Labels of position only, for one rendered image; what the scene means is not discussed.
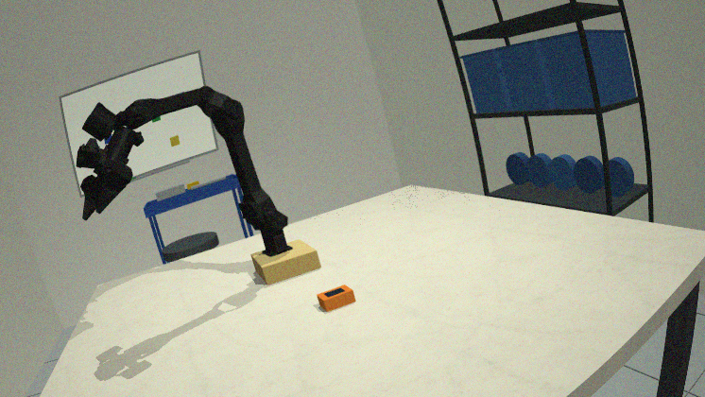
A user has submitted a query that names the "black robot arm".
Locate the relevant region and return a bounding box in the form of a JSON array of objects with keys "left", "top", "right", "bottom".
[{"left": 77, "top": 86, "right": 293, "bottom": 257}]

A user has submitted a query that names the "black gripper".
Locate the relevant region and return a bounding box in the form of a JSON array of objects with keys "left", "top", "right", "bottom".
[{"left": 80, "top": 144, "right": 133, "bottom": 220}]

